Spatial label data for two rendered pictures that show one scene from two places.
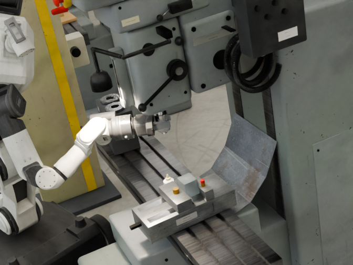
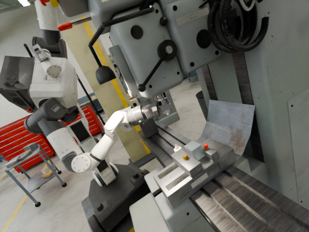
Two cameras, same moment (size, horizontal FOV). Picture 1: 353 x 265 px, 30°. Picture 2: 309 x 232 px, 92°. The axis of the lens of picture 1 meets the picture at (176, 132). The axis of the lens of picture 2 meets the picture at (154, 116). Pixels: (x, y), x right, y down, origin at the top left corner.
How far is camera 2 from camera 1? 166 cm
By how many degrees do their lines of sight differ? 10
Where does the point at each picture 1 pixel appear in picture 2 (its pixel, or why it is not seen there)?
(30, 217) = (111, 176)
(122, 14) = not seen: outside the picture
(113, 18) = not seen: outside the picture
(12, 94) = (48, 103)
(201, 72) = (188, 52)
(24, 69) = (62, 86)
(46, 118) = not seen: hidden behind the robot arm
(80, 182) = (144, 151)
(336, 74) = (301, 38)
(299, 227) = (282, 168)
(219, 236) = (237, 197)
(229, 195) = (230, 154)
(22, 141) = (59, 137)
